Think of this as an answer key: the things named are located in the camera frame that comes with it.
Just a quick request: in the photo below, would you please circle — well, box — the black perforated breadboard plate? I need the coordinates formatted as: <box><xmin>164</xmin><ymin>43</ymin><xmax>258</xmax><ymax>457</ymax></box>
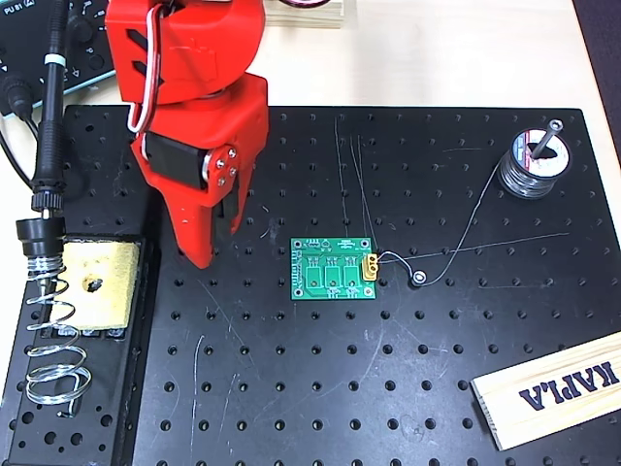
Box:
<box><xmin>0</xmin><ymin>104</ymin><xmax>621</xmax><ymax>466</ymax></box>

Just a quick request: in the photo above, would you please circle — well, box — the wooden plank with Kapla print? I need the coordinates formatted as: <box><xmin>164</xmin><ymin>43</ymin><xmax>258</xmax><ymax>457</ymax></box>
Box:
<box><xmin>471</xmin><ymin>332</ymin><xmax>621</xmax><ymax>452</ymax></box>

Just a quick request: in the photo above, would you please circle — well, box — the black stand with spring holder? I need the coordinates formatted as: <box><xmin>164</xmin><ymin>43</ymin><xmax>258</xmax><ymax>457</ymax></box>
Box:
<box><xmin>0</xmin><ymin>217</ymin><xmax>159</xmax><ymax>466</ymax></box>

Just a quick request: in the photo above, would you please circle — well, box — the yellow cleaning sponge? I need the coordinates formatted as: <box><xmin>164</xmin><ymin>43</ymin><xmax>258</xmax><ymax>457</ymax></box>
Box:
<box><xmin>56</xmin><ymin>241</ymin><xmax>140</xmax><ymax>331</ymax></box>

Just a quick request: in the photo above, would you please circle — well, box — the green circuit board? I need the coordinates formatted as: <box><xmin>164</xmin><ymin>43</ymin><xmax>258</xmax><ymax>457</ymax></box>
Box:
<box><xmin>289</xmin><ymin>236</ymin><xmax>378</xmax><ymax>301</ymax></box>

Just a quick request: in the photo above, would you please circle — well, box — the yellow power connector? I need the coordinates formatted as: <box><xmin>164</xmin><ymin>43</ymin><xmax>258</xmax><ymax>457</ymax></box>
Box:
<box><xmin>359</xmin><ymin>251</ymin><xmax>380</xmax><ymax>282</ymax></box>

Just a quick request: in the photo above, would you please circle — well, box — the teal Weller soldering station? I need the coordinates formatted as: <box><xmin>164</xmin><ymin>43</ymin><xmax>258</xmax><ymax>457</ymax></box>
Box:
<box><xmin>0</xmin><ymin>0</ymin><xmax>117</xmax><ymax>117</ymax></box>

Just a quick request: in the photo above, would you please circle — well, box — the solder wire spool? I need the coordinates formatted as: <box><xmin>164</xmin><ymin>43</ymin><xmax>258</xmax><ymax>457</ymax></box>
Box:
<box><xmin>499</xmin><ymin>126</ymin><xmax>573</xmax><ymax>200</ymax></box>

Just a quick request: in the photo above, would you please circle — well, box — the thin solder wire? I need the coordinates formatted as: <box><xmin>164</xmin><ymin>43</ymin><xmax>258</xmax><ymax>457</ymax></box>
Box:
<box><xmin>376</xmin><ymin>162</ymin><xmax>504</xmax><ymax>287</ymax></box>

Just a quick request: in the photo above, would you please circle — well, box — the black soldering iron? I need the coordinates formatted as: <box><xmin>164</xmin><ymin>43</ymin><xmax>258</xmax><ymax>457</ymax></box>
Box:
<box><xmin>29</xmin><ymin>0</ymin><xmax>69</xmax><ymax>305</ymax></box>

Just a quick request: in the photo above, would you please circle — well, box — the wooden base block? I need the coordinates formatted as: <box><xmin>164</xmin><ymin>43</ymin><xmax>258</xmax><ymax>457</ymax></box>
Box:
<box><xmin>264</xmin><ymin>0</ymin><xmax>350</xmax><ymax>30</ymax></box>

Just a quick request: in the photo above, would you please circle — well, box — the metal bolt through spool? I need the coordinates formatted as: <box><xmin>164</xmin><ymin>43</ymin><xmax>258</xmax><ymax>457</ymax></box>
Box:
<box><xmin>533</xmin><ymin>118</ymin><xmax>567</xmax><ymax>159</ymax></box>

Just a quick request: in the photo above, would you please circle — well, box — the black soldering iron cable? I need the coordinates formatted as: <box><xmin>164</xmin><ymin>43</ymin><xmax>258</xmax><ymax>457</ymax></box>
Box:
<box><xmin>0</xmin><ymin>75</ymin><xmax>40</xmax><ymax>190</ymax></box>

